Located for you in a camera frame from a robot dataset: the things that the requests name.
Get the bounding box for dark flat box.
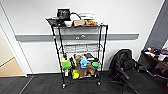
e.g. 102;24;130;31
83;52;96;61

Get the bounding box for tan cardboard packet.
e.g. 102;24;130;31
74;54;83;64

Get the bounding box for blue plush toy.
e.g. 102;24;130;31
79;57;91;69

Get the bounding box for black bottle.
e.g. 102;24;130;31
69;56;78;69

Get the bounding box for yellow toy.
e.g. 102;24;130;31
60;57;69;64

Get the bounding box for orange brown toy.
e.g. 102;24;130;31
85;66;98;78

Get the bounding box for orange plush toy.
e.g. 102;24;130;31
84;19;99;27

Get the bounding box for yellow cup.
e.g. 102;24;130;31
72;70;81;80

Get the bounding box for white bowl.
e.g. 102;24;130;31
64;20;73;28

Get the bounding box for small white bottle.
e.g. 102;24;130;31
64;68;70;78

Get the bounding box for white cushion with blue rim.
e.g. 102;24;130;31
69;12;82;22

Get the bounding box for plain white flat box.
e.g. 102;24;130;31
79;12;96;18

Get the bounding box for black box with grey print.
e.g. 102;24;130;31
56;8;71;20

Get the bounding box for black plastic bag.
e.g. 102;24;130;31
45;17;65;27

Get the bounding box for black office chair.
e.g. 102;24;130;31
108;49;158;94

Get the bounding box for small blue red object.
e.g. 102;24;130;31
142;47;154;54

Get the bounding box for dark wooden desk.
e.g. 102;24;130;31
138;49;168;79

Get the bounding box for white door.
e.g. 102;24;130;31
0;24;16;67

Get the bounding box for black wire shelf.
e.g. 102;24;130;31
45;16;109;89

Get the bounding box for long grey wall band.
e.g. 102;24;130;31
14;32;140;42

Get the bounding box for white door frame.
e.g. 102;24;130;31
0;3;34;76

